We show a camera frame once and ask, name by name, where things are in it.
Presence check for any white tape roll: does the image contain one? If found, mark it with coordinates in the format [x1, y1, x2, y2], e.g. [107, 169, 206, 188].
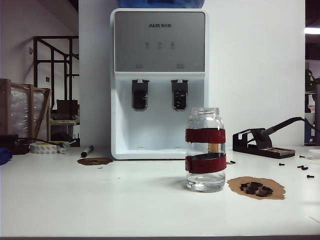
[28, 141, 71, 154]

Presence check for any brown cardboard box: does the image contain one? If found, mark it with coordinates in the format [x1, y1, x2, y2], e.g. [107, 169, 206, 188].
[56, 99, 80, 116]

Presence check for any light wooden side table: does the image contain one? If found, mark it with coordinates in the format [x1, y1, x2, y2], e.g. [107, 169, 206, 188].
[49, 117, 81, 147]

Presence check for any grey dispenser tap lever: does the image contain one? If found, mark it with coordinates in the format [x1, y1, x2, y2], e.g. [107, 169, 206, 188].
[131, 79, 150, 112]
[171, 79, 189, 112]

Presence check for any thin black cable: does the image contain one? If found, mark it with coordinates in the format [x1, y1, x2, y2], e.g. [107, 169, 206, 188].
[17, 136, 51, 145]

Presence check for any blue cloth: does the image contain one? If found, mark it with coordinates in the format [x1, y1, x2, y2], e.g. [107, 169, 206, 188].
[0, 146, 13, 166]

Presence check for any black marker pen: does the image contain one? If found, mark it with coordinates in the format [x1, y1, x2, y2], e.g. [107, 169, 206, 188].
[79, 144, 95, 158]

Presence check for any wooden crate frame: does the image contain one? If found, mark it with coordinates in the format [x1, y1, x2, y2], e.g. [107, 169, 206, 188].
[0, 78, 53, 141]

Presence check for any glass bottle with red bands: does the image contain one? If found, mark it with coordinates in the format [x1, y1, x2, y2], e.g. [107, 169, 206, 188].
[184, 107, 227, 193]

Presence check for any grey pole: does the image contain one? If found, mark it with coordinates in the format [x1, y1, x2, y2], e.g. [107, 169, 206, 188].
[313, 83, 320, 146]

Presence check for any black soldering iron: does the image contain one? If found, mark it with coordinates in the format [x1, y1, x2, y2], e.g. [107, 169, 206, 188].
[257, 116, 307, 138]

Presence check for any black box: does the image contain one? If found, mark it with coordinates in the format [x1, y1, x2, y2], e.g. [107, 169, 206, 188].
[0, 134, 30, 155]

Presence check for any black soldering iron stand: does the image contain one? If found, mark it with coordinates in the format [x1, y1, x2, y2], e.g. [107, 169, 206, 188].
[232, 127, 296, 160]

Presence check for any black metal stair frame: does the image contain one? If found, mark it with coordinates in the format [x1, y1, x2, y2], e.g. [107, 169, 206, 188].
[33, 35, 80, 116]

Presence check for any white AUX water dispenser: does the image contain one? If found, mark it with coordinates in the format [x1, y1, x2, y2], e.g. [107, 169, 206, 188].
[109, 7, 210, 160]

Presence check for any green potted plant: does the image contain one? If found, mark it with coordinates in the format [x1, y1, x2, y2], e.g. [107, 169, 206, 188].
[305, 69, 320, 92]

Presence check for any black soldering iron cable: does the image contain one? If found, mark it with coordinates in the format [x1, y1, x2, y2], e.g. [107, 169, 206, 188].
[301, 116, 320, 133]

